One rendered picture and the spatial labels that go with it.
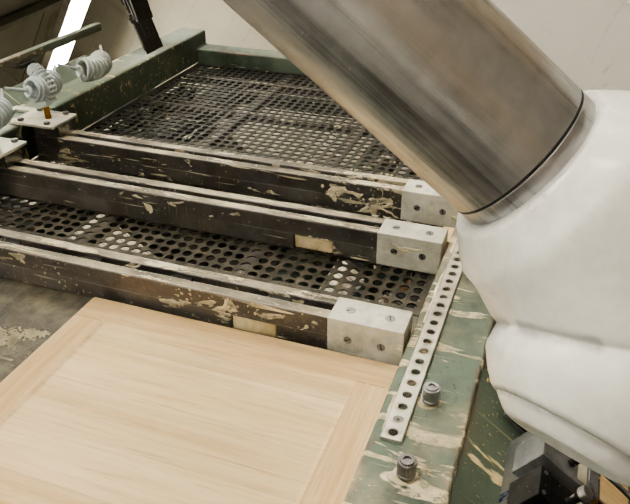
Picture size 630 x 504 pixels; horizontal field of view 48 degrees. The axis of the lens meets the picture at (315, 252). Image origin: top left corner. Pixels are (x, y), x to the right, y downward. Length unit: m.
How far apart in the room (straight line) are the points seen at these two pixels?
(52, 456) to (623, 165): 0.85
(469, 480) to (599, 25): 4.03
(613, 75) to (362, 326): 3.91
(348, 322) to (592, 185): 0.77
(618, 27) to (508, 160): 4.39
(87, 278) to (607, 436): 1.06
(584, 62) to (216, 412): 4.09
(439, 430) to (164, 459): 0.37
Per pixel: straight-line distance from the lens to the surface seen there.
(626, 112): 0.43
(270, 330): 1.20
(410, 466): 0.91
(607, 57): 4.85
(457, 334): 1.16
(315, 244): 1.43
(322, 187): 1.59
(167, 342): 1.21
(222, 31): 7.34
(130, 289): 1.30
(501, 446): 1.05
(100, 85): 2.20
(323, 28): 0.39
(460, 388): 1.06
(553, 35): 4.83
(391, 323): 1.13
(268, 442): 1.02
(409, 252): 1.37
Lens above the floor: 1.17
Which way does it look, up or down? 3 degrees down
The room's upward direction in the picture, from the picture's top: 50 degrees counter-clockwise
